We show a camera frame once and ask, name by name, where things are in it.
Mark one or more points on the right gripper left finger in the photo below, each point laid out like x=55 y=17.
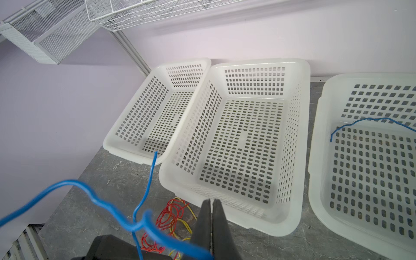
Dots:
x=202 y=231

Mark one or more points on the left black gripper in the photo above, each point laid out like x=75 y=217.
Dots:
x=109 y=247

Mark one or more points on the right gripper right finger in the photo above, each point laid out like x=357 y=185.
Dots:
x=223 y=246

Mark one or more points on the middle white plastic basket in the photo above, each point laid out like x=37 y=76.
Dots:
x=244 y=142

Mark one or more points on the white plastic basket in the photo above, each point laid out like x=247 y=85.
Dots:
x=144 y=130
x=244 y=142
x=362 y=162

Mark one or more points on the left white plastic basket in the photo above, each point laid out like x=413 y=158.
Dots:
x=144 y=130

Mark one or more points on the right white plastic basket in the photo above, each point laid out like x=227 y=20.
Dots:
x=362 y=162

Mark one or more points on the white vented cable duct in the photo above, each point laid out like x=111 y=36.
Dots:
x=28 y=246

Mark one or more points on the white mesh wall box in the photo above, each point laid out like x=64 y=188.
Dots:
x=49 y=31

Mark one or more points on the white wire wall shelf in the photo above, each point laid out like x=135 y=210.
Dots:
x=119 y=15

